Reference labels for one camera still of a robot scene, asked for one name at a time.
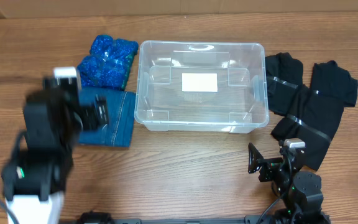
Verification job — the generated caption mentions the blue sequin garment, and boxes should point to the blue sequin garment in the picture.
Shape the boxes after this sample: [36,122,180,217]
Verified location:
[77,34,139,90]

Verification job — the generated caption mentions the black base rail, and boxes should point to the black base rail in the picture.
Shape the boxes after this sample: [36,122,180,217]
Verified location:
[73,212,273,224]

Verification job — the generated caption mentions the white label in bin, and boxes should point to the white label in bin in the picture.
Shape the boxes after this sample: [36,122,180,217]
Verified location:
[181,73,218,93]

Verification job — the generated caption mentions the large black garment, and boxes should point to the large black garment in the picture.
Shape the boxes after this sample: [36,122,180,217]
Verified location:
[271,60,358,170]

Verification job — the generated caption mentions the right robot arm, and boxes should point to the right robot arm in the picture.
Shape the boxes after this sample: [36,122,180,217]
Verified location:
[244,139,331,224]

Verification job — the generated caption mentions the clear plastic storage bin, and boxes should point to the clear plastic storage bin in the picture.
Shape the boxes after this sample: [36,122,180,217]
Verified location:
[134,40,269,134]

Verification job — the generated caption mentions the blue denim jeans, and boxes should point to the blue denim jeans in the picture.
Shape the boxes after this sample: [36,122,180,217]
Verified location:
[79,87,135,147]

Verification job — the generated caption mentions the small folded black garment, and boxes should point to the small folded black garment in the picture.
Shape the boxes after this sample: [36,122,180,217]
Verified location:
[265,52,303,116]

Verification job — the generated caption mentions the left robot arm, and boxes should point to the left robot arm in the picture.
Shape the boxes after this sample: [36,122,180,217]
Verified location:
[1,78,109,223]

